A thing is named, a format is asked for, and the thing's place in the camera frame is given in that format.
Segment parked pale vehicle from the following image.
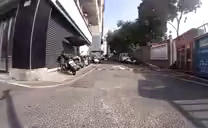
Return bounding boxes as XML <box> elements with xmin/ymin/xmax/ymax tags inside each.
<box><xmin>118</xmin><ymin>52</ymin><xmax>138</xmax><ymax>65</ymax></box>

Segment grey asphalt road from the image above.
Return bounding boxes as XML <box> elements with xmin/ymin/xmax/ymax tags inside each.
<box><xmin>0</xmin><ymin>61</ymin><xmax>208</xmax><ymax>128</ymax></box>

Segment row of parked motorcycles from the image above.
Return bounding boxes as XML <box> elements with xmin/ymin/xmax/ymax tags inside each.
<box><xmin>56</xmin><ymin>51</ymin><xmax>93</xmax><ymax>76</ymax></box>

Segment grey pavement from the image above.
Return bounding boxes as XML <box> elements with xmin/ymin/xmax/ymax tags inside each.
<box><xmin>0</xmin><ymin>64</ymin><xmax>100</xmax><ymax>89</ymax></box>

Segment row of trees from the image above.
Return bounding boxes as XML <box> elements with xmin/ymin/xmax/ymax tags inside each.
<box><xmin>105</xmin><ymin>0</ymin><xmax>203</xmax><ymax>56</ymax></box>

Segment black and white corner building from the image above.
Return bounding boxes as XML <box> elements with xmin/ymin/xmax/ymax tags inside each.
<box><xmin>0</xmin><ymin>0</ymin><xmax>106</xmax><ymax>81</ymax></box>

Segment red brick building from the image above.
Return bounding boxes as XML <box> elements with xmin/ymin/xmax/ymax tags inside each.
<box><xmin>174</xmin><ymin>28</ymin><xmax>199</xmax><ymax>72</ymax></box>

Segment white crosswalk stripes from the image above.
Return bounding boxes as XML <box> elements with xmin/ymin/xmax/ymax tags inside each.
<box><xmin>171</xmin><ymin>97</ymin><xmax>208</xmax><ymax>128</ymax></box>

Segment white metal railing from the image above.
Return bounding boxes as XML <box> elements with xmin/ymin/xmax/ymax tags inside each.
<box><xmin>195</xmin><ymin>19</ymin><xmax>208</xmax><ymax>37</ymax></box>

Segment grey wall with white panel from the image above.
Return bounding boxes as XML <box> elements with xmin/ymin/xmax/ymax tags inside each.
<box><xmin>131</xmin><ymin>39</ymin><xmax>177</xmax><ymax>69</ymax></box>

